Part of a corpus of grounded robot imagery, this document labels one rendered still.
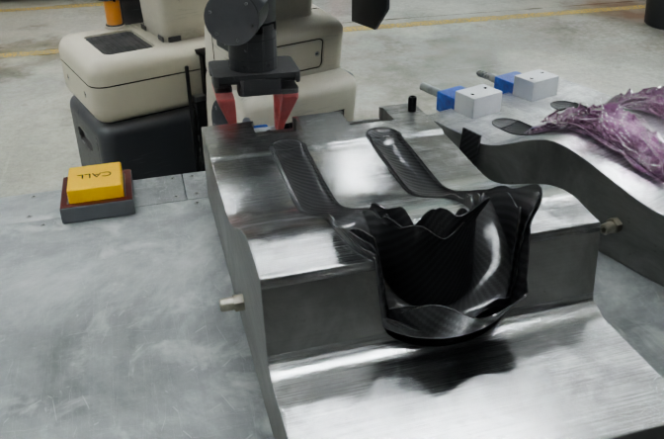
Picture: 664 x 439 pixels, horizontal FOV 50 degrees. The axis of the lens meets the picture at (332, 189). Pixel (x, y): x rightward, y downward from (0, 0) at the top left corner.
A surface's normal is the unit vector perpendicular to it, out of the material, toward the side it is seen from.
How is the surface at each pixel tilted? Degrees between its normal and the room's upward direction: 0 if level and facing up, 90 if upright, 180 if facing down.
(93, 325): 0
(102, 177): 0
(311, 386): 0
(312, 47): 98
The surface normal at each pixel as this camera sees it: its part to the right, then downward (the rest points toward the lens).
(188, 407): -0.01, -0.88
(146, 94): 0.54, 0.40
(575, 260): 0.27, 0.36
